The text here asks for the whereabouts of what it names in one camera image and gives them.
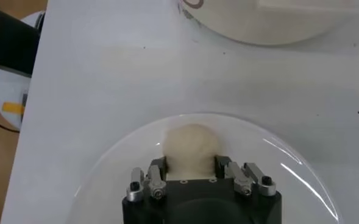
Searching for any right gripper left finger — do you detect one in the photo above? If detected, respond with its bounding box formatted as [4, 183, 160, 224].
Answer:
[126, 156, 168, 202]

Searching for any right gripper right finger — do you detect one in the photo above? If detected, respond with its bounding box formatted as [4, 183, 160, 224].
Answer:
[215, 155, 277, 197]

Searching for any white steamed baozi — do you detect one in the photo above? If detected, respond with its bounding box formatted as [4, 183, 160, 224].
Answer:
[162, 123, 222, 180]

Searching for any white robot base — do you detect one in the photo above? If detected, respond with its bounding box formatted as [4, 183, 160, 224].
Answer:
[0, 10, 46, 131]

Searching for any white round plate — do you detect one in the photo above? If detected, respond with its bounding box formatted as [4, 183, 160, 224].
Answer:
[65, 113, 343, 224]

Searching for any cream electric cooker base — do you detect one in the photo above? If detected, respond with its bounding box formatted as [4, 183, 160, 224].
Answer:
[178, 0, 359, 46]

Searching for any black robot torso column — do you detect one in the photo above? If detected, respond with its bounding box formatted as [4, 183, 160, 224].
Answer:
[0, 1, 41, 79]

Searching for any thin black floor cable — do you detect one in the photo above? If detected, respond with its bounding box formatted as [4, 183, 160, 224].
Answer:
[0, 114, 21, 134]

